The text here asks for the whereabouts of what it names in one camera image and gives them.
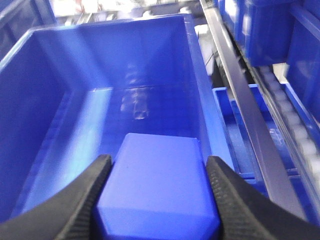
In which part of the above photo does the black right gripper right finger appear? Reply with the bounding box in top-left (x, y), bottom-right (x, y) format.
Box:
top-left (205, 155), bottom-right (320, 240)

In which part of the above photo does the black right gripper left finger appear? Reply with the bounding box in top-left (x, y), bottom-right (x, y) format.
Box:
top-left (0, 154), bottom-right (112, 240)

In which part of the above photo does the blue plastic bottle-shaped part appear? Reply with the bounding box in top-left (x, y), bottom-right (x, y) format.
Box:
top-left (96, 133), bottom-right (220, 240)

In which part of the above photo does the blue bin upper shelf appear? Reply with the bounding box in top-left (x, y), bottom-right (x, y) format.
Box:
top-left (214, 0), bottom-right (320, 116)

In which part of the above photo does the right steel flow rack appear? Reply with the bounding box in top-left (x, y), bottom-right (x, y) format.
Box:
top-left (200, 0), bottom-right (320, 220)

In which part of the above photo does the large blue target bin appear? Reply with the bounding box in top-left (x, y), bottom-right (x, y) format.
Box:
top-left (0, 14), bottom-right (232, 222)

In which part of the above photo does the blue bin below rail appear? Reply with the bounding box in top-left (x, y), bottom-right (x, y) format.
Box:
top-left (212, 83), bottom-right (320, 226)

